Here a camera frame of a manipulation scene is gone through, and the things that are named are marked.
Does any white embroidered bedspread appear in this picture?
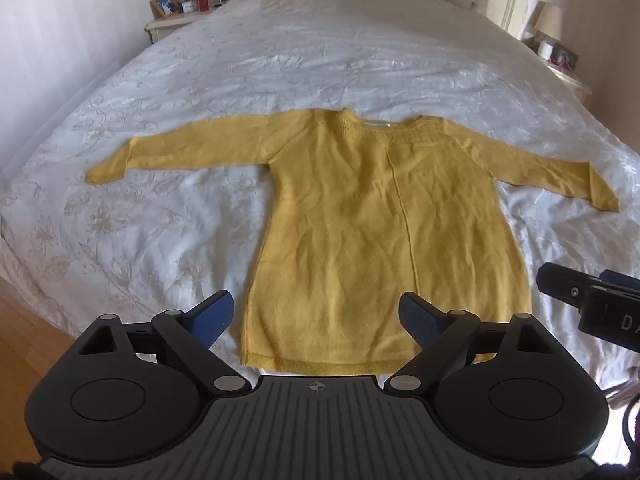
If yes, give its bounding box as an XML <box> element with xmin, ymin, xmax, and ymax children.
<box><xmin>0</xmin><ymin>0</ymin><xmax>640</xmax><ymax>396</ymax></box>

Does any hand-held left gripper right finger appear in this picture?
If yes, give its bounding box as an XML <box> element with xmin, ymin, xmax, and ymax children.
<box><xmin>384</xmin><ymin>291</ymin><xmax>576</xmax><ymax>396</ymax></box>

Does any cream nightstand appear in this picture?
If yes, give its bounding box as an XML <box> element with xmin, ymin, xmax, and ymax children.
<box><xmin>145</xmin><ymin>2</ymin><xmax>226</xmax><ymax>45</ymax></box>
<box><xmin>520</xmin><ymin>35</ymin><xmax>593</xmax><ymax>107</ymax></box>

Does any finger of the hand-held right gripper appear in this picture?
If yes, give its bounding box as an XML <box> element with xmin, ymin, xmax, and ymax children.
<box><xmin>600</xmin><ymin>269</ymin><xmax>640</xmax><ymax>294</ymax></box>
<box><xmin>537</xmin><ymin>262</ymin><xmax>597</xmax><ymax>312</ymax></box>

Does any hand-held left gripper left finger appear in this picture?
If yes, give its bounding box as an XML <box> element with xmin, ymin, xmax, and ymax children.
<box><xmin>74</xmin><ymin>289</ymin><xmax>254</xmax><ymax>400</ymax></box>

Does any yellow knit sweater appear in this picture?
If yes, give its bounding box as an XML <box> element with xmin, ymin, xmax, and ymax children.
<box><xmin>84</xmin><ymin>107</ymin><xmax>622</xmax><ymax>377</ymax></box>

